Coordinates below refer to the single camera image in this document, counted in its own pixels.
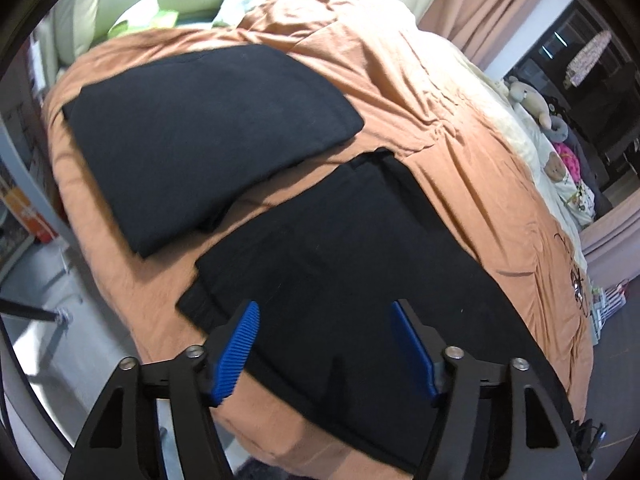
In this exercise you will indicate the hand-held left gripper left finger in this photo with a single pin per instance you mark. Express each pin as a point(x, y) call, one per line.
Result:
point(237, 355)

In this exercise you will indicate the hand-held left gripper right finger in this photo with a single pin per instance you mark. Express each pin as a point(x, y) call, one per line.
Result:
point(415, 355)

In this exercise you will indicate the black pants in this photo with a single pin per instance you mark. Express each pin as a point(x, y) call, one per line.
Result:
point(350, 270)
point(200, 135)

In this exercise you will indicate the folded black pants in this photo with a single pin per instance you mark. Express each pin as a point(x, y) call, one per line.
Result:
point(200, 135)

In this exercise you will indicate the pink curtain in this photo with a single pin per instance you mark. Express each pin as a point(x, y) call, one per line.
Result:
point(490, 5)
point(615, 230)

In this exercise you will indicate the black metal rod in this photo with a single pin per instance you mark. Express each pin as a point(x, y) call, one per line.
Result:
point(30, 312)

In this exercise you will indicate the white patterned cloth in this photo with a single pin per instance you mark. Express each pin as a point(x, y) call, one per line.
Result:
point(582, 200)

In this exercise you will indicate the bear print pillow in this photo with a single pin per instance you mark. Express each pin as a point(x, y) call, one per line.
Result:
point(560, 175)

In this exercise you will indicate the orange blanket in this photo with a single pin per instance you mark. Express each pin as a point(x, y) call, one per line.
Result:
point(450, 125)

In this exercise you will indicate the pink fluffy cloth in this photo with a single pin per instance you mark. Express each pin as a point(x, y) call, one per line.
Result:
point(570, 160)

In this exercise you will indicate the orange box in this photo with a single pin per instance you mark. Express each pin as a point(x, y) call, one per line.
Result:
point(30, 210)

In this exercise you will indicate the cream pillow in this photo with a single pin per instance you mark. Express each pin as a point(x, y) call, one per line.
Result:
point(505, 115)

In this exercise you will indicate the grey plush toy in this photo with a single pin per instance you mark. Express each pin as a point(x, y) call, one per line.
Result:
point(560, 127)

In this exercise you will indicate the beige plush toy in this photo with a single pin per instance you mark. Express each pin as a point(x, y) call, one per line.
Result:
point(530, 97)

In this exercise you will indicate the black hanging coat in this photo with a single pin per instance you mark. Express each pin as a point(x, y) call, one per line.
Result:
point(615, 105)

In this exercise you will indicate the green tissue packet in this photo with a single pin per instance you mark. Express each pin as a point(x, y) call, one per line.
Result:
point(160, 17)

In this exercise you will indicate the floral hanging garment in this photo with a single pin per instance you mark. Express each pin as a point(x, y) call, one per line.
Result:
point(590, 55)

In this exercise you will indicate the pale blue cloth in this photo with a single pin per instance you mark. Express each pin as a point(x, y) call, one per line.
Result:
point(240, 5)

